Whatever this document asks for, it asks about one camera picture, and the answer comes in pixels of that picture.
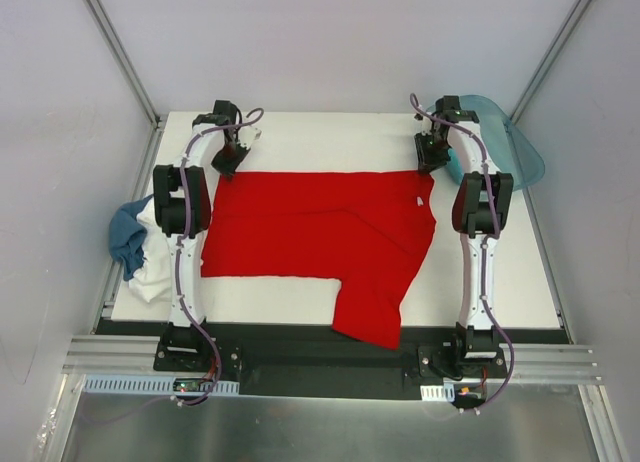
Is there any left corner aluminium post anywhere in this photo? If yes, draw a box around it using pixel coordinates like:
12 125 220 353
83 0 161 128

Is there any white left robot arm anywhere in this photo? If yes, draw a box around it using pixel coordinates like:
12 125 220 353
152 100 252 376

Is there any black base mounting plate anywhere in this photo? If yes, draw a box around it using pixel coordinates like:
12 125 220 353
94 317 519 397

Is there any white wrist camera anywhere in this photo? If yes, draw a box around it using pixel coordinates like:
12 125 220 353
414 113 435 135
238 126 262 149

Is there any teal translucent plastic bin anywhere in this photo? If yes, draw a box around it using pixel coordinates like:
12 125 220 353
444 94 545 193

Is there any aluminium rail profile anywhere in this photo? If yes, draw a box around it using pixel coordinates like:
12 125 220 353
62 334 166 376

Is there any right slotted cable duct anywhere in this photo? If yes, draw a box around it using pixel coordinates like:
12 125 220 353
420 383 455 403

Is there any blue t shirt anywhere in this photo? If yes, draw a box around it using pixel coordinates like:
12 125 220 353
108 196 151 282

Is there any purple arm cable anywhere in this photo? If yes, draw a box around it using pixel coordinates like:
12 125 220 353
99 107 265 426
409 93 516 417

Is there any slotted cable duct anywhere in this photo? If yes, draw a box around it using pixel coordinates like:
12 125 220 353
83 374 240 397
420 383 455 403

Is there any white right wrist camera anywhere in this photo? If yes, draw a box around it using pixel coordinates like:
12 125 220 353
414 113 435 135

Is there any left slotted cable duct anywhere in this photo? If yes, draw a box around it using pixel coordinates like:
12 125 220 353
83 374 240 397

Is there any red t shirt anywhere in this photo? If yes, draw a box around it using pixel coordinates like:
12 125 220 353
201 171 436 350

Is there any rolled teal t shirt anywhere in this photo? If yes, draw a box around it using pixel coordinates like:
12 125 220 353
446 149 464 184

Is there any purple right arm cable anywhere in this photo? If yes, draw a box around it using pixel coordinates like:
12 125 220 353
409 93 516 417

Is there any white t shirt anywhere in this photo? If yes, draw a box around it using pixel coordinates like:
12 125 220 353
128 196 172 304

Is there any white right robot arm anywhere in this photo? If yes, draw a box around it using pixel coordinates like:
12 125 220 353
409 93 514 381

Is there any right corner aluminium post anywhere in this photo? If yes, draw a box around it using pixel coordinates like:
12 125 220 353
509 0 594 124

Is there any corner aluminium post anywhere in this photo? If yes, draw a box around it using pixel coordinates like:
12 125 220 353
509 0 594 124
83 0 161 128

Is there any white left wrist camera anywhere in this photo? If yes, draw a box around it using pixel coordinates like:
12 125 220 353
238 126 262 149

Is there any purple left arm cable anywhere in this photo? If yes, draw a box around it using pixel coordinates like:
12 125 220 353
99 107 265 426

